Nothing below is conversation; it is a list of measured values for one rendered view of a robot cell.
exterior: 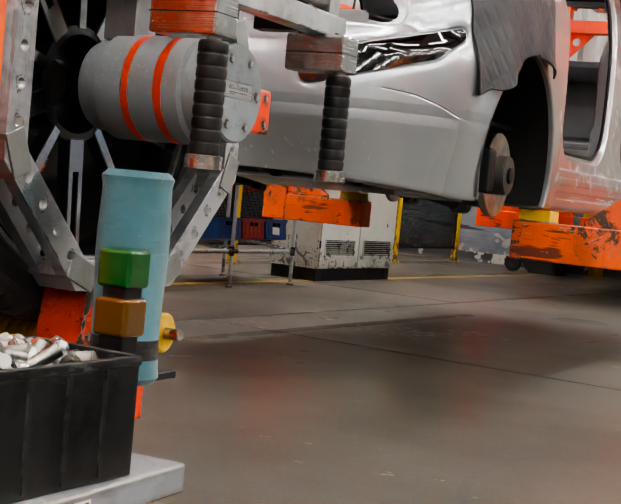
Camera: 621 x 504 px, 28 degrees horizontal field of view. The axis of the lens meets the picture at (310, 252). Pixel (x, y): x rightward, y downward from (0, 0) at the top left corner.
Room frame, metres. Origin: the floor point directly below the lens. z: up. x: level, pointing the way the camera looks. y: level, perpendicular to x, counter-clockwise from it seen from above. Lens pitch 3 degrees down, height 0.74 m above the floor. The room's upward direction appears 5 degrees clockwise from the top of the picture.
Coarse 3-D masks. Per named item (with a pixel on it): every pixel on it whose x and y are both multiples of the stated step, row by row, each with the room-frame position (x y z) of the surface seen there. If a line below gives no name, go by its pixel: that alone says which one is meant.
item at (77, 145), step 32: (64, 0) 1.98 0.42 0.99; (96, 0) 1.95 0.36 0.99; (64, 32) 1.69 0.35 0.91; (96, 32) 1.76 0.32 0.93; (64, 64) 1.76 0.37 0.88; (32, 96) 1.64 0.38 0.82; (64, 96) 1.78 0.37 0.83; (32, 128) 1.71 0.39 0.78; (64, 128) 1.77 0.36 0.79; (96, 128) 1.77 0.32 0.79; (64, 160) 1.72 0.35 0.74; (96, 160) 1.80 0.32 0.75; (128, 160) 1.95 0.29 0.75; (160, 160) 1.93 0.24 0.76; (64, 192) 1.72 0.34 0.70; (96, 192) 1.93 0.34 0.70; (0, 224) 1.58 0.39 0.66; (96, 224) 1.87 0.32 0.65
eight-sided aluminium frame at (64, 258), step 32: (32, 0) 1.46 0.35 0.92; (32, 32) 1.47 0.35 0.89; (32, 64) 1.47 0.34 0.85; (0, 96) 1.45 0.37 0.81; (0, 128) 1.44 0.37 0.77; (0, 160) 1.44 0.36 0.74; (32, 160) 1.49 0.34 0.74; (224, 160) 1.89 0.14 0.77; (0, 192) 1.50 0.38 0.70; (32, 192) 1.49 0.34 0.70; (192, 192) 1.90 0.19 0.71; (224, 192) 1.90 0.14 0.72; (32, 224) 1.51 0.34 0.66; (64, 224) 1.55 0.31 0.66; (192, 224) 1.82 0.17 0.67; (32, 256) 1.57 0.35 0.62; (64, 256) 1.56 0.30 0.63; (64, 288) 1.59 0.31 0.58
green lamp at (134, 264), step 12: (108, 252) 1.26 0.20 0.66; (120, 252) 1.26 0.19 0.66; (132, 252) 1.26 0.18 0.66; (144, 252) 1.28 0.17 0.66; (108, 264) 1.26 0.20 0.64; (120, 264) 1.26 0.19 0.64; (132, 264) 1.26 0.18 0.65; (144, 264) 1.28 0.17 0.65; (108, 276) 1.26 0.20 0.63; (120, 276) 1.26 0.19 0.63; (132, 276) 1.26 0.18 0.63; (144, 276) 1.28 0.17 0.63; (120, 288) 1.26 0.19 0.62; (132, 288) 1.26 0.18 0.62
